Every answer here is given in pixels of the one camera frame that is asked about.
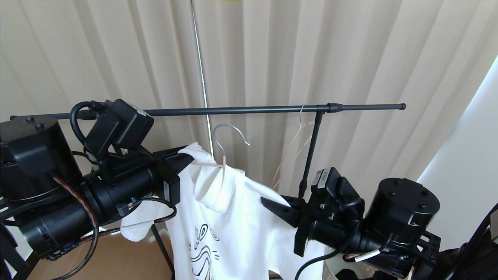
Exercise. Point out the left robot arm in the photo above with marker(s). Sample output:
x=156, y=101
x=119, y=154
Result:
x=31, y=155

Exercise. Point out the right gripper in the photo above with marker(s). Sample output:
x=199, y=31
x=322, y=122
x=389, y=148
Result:
x=327, y=233

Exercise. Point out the black shorts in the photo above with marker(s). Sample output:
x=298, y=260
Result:
x=346, y=275

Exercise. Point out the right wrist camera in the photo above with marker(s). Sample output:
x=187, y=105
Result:
x=334, y=190

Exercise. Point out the beige curtain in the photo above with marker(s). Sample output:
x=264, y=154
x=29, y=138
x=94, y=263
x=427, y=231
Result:
x=311, y=46

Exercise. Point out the white printed t-shirt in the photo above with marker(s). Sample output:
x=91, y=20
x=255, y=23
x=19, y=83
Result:
x=233, y=217

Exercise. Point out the pink clothes hanger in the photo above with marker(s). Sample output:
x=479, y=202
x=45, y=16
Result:
x=215, y=134
x=300, y=112

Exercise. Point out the black clothes rack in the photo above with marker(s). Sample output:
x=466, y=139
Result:
x=253, y=110

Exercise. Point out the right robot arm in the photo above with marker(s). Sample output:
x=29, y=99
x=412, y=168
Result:
x=400, y=210

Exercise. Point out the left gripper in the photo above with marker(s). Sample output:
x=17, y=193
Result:
x=124, y=186

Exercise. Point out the white laundry basket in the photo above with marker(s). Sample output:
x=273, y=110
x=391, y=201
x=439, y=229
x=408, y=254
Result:
x=330, y=271

